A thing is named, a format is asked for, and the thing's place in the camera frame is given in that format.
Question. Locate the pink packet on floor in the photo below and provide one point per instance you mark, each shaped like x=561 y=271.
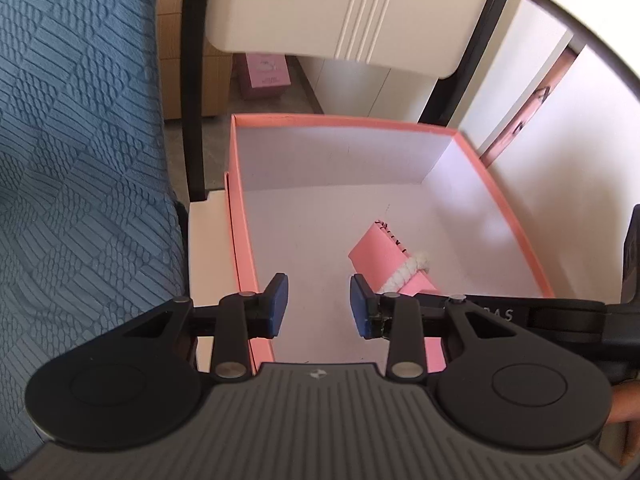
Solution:
x=262 y=75

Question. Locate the person's right hand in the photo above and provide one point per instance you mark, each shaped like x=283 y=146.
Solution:
x=625 y=403

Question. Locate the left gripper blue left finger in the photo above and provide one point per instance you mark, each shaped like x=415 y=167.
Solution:
x=275 y=298

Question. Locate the blue textured floor chair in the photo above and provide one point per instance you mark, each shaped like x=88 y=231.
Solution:
x=90 y=234

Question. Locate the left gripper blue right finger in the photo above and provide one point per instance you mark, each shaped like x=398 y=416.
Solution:
x=362 y=300

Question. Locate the pink open cardboard box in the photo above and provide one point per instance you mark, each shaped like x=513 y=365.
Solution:
x=304 y=189

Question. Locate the pink plastic bag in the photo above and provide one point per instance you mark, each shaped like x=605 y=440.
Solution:
x=388 y=266

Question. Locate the white folding chair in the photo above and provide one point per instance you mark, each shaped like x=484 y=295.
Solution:
x=374 y=59

